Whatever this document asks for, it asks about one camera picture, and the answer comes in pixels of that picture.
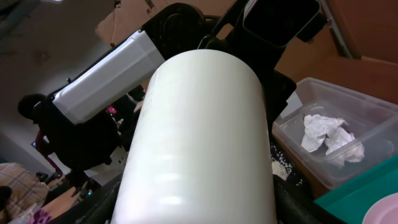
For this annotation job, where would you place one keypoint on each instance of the teal plastic tray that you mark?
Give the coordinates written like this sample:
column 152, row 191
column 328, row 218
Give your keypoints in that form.
column 351, row 201

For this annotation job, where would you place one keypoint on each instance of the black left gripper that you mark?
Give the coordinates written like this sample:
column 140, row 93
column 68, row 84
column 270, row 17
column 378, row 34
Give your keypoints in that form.
column 229, row 35

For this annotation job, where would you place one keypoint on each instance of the clear plastic bin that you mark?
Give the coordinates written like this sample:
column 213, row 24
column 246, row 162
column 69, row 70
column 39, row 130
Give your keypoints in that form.
column 372, row 121

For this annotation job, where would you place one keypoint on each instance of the white rice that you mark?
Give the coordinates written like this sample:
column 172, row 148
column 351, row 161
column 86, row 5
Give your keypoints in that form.
column 283, row 169

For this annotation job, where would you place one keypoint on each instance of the large white plate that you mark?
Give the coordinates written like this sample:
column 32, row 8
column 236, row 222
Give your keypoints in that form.
column 383, row 211

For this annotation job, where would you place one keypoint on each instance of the white cup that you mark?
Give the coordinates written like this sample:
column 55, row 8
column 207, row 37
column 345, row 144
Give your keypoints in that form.
column 200, row 152

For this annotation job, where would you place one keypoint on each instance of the black tray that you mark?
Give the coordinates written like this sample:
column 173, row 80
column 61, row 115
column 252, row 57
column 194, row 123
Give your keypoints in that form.
column 306, row 188

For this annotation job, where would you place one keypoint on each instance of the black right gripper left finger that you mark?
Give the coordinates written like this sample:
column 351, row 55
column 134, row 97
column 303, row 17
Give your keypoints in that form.
column 96, row 209

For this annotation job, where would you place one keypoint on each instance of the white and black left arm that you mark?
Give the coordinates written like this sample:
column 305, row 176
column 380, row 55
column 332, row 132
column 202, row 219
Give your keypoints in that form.
column 67, row 115

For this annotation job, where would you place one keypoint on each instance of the white tissue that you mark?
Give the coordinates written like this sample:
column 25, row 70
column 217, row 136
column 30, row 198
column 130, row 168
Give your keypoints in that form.
column 325, row 131

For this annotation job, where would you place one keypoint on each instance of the person in background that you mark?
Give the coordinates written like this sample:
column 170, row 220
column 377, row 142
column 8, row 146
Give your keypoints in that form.
column 26, row 190

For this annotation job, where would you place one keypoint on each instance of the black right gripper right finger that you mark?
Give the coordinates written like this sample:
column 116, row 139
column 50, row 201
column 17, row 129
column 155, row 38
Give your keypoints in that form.
column 293, row 207

